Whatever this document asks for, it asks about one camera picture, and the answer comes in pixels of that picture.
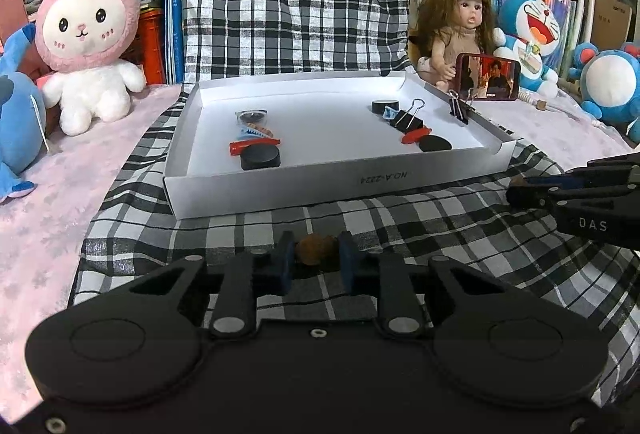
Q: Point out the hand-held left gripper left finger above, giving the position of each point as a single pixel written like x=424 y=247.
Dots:
x=285 y=264

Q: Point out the pink white rabbit plush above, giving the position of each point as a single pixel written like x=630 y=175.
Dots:
x=85 y=29

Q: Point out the white pipe frame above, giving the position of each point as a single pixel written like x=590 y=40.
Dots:
x=582 y=14

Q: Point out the long-haired doll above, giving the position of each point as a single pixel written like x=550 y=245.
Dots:
x=465 y=14

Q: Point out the brown walnut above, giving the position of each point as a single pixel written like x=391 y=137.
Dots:
x=315 y=249

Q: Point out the black white plaid cloth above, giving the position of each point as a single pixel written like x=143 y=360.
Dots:
x=300 y=14

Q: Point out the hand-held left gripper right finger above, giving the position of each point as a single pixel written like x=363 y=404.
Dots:
x=347 y=266

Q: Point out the clear plastic dish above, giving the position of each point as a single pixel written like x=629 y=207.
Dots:
x=266 y=115

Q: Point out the pink board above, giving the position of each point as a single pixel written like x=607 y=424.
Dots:
x=12 y=12

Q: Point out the white cardboard box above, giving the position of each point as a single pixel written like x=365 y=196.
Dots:
x=325 y=124

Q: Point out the long red clip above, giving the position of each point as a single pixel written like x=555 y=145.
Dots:
x=412 y=138

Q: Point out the black round disc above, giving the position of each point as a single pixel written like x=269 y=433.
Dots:
x=260 y=159
x=435 y=144
x=384 y=105

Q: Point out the blue plush toy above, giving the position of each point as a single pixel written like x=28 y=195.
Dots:
x=20 y=114

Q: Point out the red cone-shaped cap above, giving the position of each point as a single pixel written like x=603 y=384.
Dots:
x=240 y=147

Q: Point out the smartphone in red case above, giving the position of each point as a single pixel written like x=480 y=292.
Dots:
x=487 y=77

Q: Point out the black binder clip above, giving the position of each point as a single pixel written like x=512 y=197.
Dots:
x=407 y=120
x=459 y=112

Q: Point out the red plastic crate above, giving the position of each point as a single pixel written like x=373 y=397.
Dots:
x=150 y=44

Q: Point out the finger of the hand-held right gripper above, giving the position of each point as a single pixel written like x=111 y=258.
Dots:
x=610 y=172
x=545 y=183

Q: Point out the round blue white plush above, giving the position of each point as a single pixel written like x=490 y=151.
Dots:
x=610 y=84

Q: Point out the blue cat plush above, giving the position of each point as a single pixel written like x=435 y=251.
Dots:
x=530 y=14

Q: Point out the brown cardboard box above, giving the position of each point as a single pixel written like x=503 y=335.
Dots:
x=612 y=19

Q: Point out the small blue toy brown top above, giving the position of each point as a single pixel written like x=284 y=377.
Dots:
x=246 y=132

